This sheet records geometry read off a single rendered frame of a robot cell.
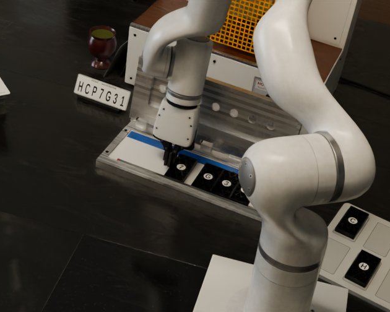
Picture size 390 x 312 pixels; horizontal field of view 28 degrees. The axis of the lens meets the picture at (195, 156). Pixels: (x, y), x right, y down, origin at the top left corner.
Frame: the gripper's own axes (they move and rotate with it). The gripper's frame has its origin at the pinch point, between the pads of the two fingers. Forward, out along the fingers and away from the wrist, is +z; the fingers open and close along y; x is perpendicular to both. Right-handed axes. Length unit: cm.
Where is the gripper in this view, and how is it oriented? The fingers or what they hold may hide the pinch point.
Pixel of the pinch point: (169, 157)
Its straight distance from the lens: 191.9
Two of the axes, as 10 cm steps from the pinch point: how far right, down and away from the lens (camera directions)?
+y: 9.2, 3.3, -2.3
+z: -2.0, 8.7, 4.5
